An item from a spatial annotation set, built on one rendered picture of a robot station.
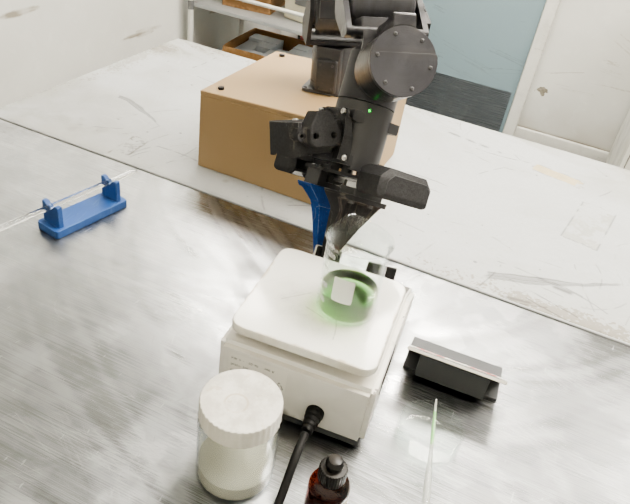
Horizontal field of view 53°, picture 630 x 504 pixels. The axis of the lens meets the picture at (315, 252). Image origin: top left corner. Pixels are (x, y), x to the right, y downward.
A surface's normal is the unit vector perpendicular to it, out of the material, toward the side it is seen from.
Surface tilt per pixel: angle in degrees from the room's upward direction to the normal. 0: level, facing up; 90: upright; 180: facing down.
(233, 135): 90
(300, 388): 90
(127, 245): 0
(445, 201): 0
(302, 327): 0
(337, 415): 90
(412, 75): 62
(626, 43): 90
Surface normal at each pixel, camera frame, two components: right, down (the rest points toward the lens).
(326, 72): -0.28, 0.51
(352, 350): 0.14, -0.80
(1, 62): 0.91, 0.33
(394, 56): 0.15, 0.15
